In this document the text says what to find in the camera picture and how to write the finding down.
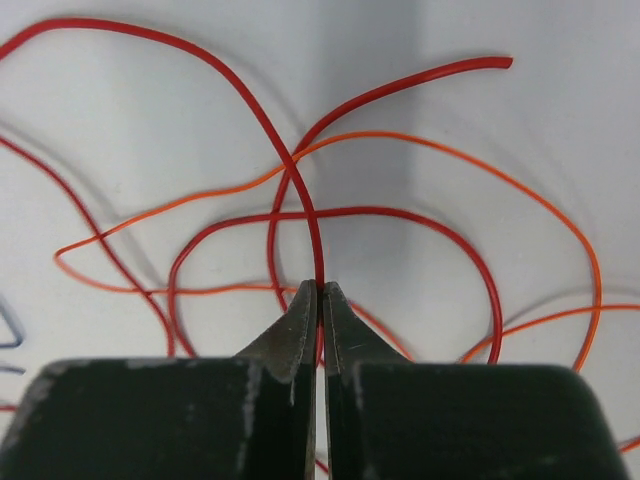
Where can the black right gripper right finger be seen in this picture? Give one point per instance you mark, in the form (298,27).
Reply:
(390,418)

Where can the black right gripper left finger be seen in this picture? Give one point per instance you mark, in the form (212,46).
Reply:
(248,416)

